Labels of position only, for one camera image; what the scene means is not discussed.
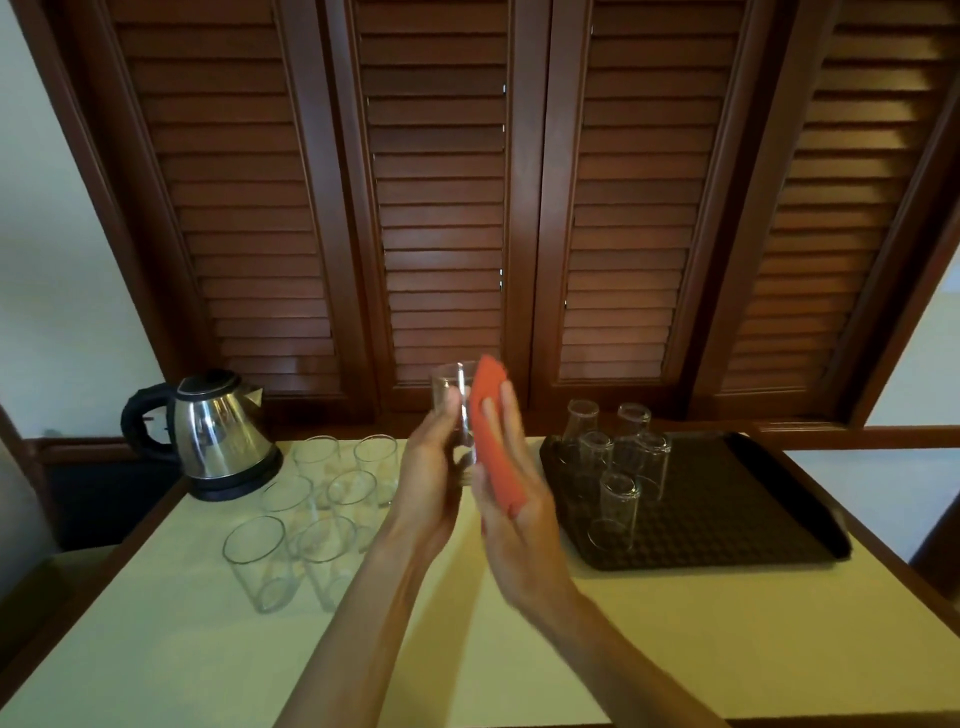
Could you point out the person's right hand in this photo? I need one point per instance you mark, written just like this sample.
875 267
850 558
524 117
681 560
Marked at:
529 555

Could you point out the person's left hand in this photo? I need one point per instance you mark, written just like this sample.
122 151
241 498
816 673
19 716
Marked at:
427 495

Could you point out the group of clear glasses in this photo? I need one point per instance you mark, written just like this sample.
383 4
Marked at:
315 540

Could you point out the red cloth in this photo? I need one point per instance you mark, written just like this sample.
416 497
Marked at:
487 382

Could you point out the dark brown textured tray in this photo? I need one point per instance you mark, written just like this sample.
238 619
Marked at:
727 502

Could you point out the person's left forearm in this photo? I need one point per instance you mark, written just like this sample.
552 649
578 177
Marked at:
345 652

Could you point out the steel electric kettle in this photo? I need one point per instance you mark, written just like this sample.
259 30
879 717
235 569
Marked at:
221 435
244 486

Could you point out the brown louvered wooden shutter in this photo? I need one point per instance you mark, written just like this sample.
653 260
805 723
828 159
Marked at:
836 187
637 187
442 187
232 187

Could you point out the brown wooden wall rail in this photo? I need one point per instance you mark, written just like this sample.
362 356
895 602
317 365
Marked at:
862 437

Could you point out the brown wooden door frame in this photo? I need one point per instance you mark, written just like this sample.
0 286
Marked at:
941 547

